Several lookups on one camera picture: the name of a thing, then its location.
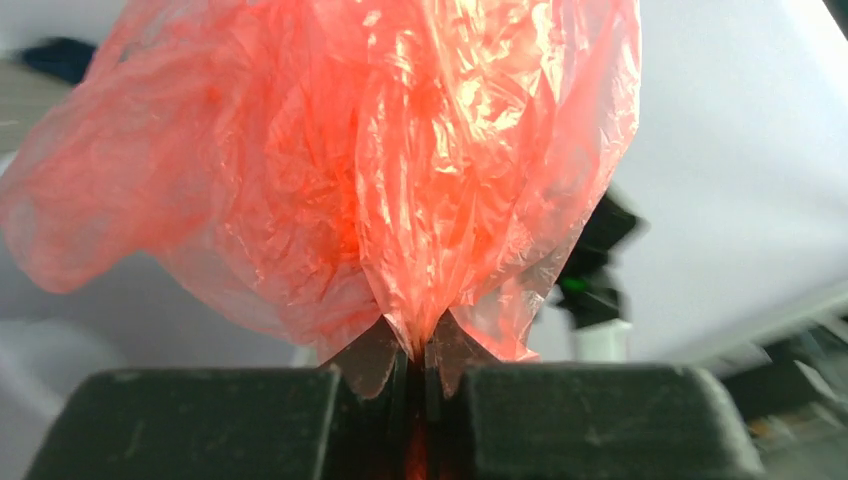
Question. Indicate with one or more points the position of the navy blue cloth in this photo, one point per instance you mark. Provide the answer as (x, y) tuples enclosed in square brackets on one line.
[(61, 58)]

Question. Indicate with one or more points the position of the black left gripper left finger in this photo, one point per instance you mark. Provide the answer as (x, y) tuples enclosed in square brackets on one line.
[(325, 422)]

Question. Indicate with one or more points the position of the red plastic trash bag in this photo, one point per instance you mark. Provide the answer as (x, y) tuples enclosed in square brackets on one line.
[(306, 167)]

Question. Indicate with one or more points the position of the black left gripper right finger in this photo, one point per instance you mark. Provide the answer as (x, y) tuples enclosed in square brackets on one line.
[(489, 419)]

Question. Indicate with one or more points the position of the grey plastic trash bin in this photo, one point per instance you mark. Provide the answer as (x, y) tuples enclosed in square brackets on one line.
[(135, 315)]

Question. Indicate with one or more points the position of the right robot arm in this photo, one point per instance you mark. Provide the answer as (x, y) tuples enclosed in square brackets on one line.
[(803, 367)]

